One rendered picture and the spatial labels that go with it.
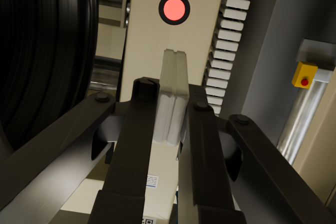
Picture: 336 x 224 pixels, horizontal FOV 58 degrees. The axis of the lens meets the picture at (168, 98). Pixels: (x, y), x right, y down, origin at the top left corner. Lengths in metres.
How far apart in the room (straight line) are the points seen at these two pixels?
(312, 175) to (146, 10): 0.31
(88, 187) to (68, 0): 0.55
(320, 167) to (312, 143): 0.03
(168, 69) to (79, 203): 0.90
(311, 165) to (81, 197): 0.78
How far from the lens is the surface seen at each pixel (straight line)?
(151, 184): 0.60
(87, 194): 1.02
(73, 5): 0.85
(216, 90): 0.51
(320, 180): 0.41
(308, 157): 0.38
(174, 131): 0.15
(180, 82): 0.15
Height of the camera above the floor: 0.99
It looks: 26 degrees up
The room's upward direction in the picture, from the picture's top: 169 degrees counter-clockwise
